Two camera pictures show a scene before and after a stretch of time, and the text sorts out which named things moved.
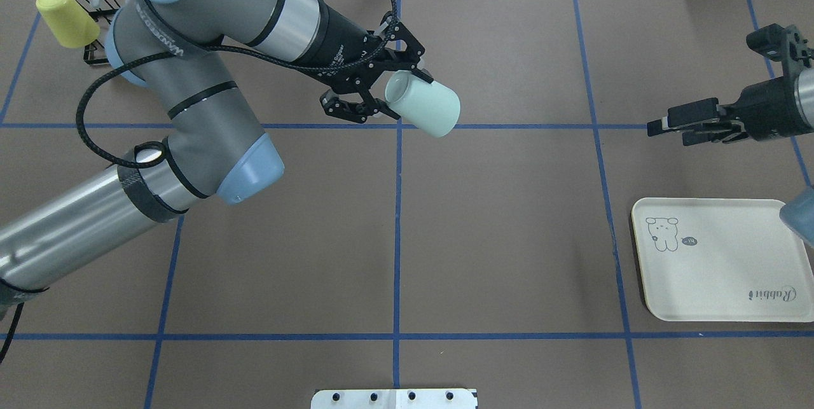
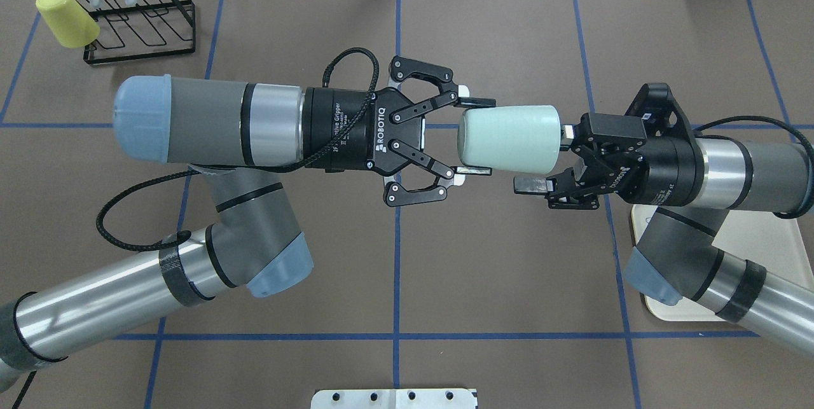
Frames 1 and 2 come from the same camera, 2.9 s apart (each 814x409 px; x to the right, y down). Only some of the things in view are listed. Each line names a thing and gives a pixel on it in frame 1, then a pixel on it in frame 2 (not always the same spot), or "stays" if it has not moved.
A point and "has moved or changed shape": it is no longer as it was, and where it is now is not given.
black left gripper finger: [358, 106] → [396, 194]
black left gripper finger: [392, 29] → [451, 92]
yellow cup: [69, 25] stays
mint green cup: [431, 108] has moved or changed shape
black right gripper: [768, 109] → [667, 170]
